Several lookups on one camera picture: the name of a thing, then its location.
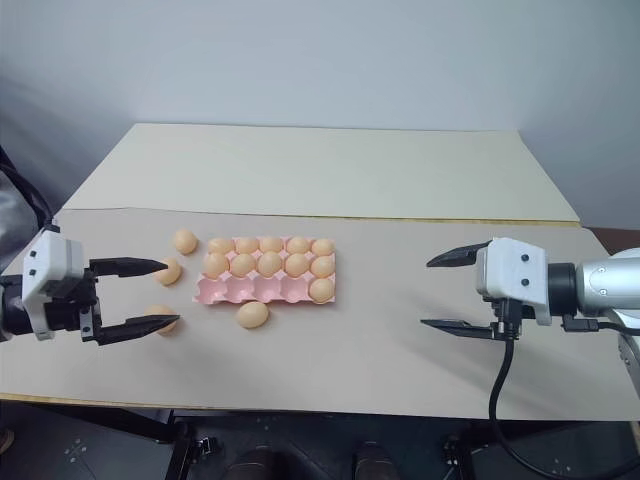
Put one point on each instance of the black table frame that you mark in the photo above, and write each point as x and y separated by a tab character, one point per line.
100	416

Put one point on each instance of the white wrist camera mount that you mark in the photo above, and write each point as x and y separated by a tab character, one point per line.
52	260
515	272

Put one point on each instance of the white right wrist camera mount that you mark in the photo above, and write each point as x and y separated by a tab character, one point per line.
515	272

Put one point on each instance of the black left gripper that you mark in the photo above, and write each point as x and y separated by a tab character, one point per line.
89	300

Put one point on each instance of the pink plastic egg tray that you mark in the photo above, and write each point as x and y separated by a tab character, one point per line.
235	292

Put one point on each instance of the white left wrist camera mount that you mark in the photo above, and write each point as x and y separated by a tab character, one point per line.
52	260

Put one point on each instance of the tan egg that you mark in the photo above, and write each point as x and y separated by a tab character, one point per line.
220	245
252	315
322	246
321	290
271	243
296	264
215	265
322	266
243	265
159	314
169	272
185	241
298	244
270	263
246	244

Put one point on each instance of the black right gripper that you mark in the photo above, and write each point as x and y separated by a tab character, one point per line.
507	317

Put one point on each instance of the cream board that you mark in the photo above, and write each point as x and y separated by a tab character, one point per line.
320	170

